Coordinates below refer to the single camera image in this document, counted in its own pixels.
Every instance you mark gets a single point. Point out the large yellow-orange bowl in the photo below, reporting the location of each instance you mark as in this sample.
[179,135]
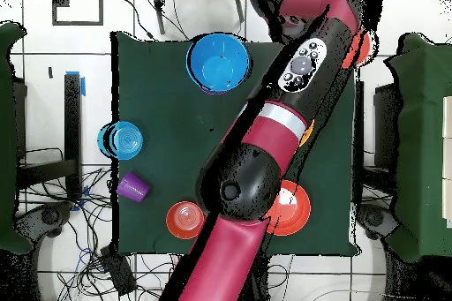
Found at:
[307,133]

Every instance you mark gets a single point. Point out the large blue bowl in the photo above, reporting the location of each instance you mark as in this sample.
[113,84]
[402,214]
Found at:
[218,62]

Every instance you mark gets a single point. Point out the large orange bowl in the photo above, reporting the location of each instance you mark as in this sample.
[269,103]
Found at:
[295,209]
[362,50]

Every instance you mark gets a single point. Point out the purple cup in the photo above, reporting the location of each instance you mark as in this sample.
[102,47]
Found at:
[132,188]

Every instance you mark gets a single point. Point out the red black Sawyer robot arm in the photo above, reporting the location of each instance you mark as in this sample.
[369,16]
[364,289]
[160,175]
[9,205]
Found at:
[247,181]

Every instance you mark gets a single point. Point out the dark green table cloth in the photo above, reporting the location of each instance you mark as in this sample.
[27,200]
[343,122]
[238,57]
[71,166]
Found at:
[169,110]

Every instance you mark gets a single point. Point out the small orange bowl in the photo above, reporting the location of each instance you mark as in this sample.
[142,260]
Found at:
[183,220]

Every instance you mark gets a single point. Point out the small blue bowl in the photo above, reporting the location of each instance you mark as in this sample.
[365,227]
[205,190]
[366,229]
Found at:
[127,140]

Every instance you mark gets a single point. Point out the blue tape strip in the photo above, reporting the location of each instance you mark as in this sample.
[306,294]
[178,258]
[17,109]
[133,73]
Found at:
[83,87]

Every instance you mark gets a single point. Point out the black office chair base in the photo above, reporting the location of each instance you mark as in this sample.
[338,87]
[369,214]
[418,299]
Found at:
[374,218]
[51,217]

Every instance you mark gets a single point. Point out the black power box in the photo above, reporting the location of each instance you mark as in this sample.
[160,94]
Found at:
[118,272]

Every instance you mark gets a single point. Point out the green cloth covered side table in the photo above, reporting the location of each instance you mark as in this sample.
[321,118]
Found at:
[423,138]
[7,121]

